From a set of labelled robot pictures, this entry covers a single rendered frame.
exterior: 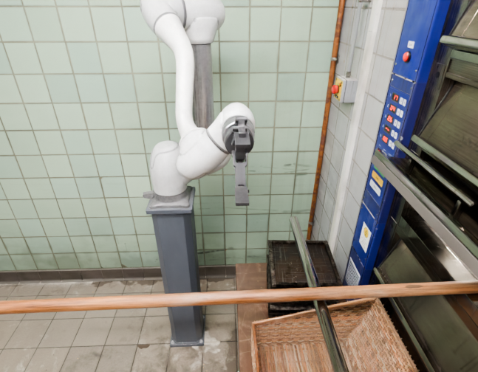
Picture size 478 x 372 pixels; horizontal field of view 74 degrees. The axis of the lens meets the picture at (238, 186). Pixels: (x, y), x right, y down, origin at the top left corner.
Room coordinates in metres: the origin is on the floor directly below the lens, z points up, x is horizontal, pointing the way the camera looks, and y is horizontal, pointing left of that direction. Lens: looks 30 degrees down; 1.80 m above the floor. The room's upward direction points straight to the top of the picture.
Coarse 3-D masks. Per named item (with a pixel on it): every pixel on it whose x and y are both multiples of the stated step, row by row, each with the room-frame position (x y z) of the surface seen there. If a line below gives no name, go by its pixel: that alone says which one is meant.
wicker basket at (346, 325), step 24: (312, 312) 0.80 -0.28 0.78; (336, 312) 0.80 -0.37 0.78; (360, 312) 0.81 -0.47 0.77; (384, 312) 0.74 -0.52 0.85; (264, 336) 0.79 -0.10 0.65; (288, 336) 0.79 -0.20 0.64; (312, 336) 0.80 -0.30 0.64; (360, 336) 0.76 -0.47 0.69; (384, 336) 0.69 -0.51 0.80; (288, 360) 0.73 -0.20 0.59; (312, 360) 0.73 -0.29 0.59; (360, 360) 0.70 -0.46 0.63; (384, 360) 0.63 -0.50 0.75; (408, 360) 0.57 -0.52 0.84
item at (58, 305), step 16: (304, 288) 0.53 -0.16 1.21; (320, 288) 0.53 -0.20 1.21; (336, 288) 0.53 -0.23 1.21; (352, 288) 0.53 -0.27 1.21; (368, 288) 0.53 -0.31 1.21; (384, 288) 0.53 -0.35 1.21; (400, 288) 0.53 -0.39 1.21; (416, 288) 0.53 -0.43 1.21; (432, 288) 0.53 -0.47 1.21; (448, 288) 0.53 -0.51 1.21; (464, 288) 0.54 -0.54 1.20; (0, 304) 0.49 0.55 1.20; (16, 304) 0.49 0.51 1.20; (32, 304) 0.49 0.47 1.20; (48, 304) 0.49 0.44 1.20; (64, 304) 0.49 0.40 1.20; (80, 304) 0.49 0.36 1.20; (96, 304) 0.49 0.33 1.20; (112, 304) 0.49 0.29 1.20; (128, 304) 0.49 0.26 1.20; (144, 304) 0.50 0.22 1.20; (160, 304) 0.50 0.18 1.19; (176, 304) 0.50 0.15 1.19; (192, 304) 0.50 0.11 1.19; (208, 304) 0.50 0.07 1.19; (224, 304) 0.51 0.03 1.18
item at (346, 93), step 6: (336, 78) 1.50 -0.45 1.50; (342, 78) 1.45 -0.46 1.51; (348, 78) 1.45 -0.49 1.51; (354, 78) 1.45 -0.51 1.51; (336, 84) 1.50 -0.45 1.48; (342, 84) 1.43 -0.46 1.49; (348, 84) 1.42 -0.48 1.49; (354, 84) 1.42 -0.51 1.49; (342, 90) 1.42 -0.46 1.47; (348, 90) 1.42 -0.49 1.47; (354, 90) 1.42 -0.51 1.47; (336, 96) 1.47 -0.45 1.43; (342, 96) 1.42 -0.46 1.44; (348, 96) 1.42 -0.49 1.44; (354, 96) 1.42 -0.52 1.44; (342, 102) 1.42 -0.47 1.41; (348, 102) 1.42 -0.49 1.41; (354, 102) 1.42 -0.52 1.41
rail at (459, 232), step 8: (376, 152) 0.85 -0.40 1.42; (384, 152) 0.84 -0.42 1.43; (384, 160) 0.79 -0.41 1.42; (392, 160) 0.78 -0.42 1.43; (392, 168) 0.75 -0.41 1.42; (400, 168) 0.73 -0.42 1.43; (400, 176) 0.70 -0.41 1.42; (408, 176) 0.69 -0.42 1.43; (408, 184) 0.66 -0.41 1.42; (416, 184) 0.65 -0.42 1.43; (416, 192) 0.63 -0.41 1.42; (424, 192) 0.61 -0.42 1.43; (424, 200) 0.59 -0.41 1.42; (432, 200) 0.58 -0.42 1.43; (432, 208) 0.56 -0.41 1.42; (440, 208) 0.55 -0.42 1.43; (440, 216) 0.53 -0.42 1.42; (448, 216) 0.52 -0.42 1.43; (448, 224) 0.50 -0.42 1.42; (456, 224) 0.49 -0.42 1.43; (456, 232) 0.48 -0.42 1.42; (464, 232) 0.47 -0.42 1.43; (464, 240) 0.46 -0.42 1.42; (472, 240) 0.44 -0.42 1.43; (472, 248) 0.43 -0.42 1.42
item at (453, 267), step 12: (408, 216) 0.87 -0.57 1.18; (408, 228) 0.82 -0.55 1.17; (420, 228) 0.80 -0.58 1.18; (420, 240) 0.75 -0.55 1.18; (432, 240) 0.74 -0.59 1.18; (420, 252) 0.73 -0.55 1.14; (432, 252) 0.69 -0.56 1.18; (444, 252) 0.69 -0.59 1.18; (432, 264) 0.67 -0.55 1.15; (444, 264) 0.64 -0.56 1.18; (456, 264) 0.64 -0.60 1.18; (444, 276) 0.62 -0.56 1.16; (456, 276) 0.60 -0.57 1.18; (468, 276) 0.60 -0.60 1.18; (468, 300) 0.52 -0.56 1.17; (468, 312) 0.51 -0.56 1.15
